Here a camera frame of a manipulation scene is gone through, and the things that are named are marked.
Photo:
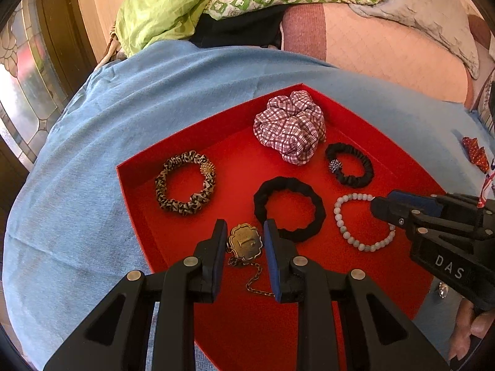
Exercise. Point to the pink mattress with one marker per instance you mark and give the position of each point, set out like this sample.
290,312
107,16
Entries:
367,50

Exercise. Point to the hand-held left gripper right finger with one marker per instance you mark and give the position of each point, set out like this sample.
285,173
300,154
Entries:
273,259

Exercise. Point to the blue blanket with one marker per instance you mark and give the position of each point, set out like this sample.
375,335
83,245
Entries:
96,143

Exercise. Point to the red polka dot bow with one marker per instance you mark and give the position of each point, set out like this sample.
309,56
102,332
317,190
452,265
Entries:
476,152

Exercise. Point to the green quilt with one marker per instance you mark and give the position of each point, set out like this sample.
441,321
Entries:
185,4

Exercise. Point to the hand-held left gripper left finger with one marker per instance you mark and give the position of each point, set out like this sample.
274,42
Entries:
220,251

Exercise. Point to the stained glass door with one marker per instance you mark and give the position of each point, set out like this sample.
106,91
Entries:
27,77

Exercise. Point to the red plaid scrunchie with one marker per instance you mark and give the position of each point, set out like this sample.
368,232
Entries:
290,127

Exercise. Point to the grey quilted pillow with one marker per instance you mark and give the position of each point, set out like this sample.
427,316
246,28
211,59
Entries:
421,11

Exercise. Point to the red box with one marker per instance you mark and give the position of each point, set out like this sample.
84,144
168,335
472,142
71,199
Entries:
239,185

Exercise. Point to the leopard print scrunchie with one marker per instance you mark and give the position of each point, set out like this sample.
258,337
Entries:
166,197

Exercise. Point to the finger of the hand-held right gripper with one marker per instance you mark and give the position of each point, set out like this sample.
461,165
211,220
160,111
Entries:
394,212
419,203

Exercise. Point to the plain black scrunchie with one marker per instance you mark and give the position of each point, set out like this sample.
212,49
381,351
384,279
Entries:
267,193

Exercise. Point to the black scrunchie with bead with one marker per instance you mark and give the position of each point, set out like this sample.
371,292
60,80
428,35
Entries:
363,166

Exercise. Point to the person's right hand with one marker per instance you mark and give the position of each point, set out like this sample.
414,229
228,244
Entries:
471,332

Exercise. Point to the black cloth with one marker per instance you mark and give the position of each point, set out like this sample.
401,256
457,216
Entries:
239,25

